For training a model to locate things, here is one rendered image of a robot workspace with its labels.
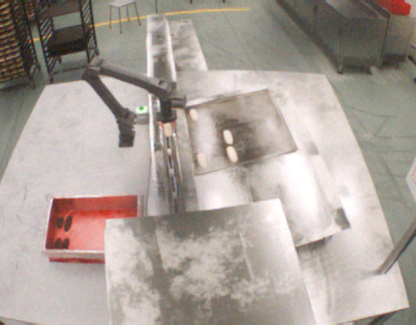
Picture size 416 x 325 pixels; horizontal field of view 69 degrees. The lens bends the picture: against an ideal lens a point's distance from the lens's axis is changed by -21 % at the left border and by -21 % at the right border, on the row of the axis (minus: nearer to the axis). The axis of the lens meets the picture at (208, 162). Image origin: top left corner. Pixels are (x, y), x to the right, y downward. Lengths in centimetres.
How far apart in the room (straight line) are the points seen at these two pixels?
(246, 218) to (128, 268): 37
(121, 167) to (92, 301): 77
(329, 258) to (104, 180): 115
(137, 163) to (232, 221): 94
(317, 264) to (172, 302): 81
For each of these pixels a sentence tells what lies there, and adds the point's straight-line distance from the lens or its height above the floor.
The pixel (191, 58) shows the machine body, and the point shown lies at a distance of 274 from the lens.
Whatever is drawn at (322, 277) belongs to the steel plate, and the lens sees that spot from 157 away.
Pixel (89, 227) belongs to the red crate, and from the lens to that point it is 172.
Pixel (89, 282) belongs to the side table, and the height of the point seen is 82.
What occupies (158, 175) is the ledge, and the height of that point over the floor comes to 86.
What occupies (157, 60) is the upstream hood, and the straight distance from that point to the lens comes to 254.
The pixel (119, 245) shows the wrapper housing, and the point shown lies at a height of 130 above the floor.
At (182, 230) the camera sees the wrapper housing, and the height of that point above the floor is 130.
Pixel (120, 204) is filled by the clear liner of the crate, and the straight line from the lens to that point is 171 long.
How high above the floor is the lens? 217
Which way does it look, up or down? 46 degrees down
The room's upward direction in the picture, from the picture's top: 1 degrees counter-clockwise
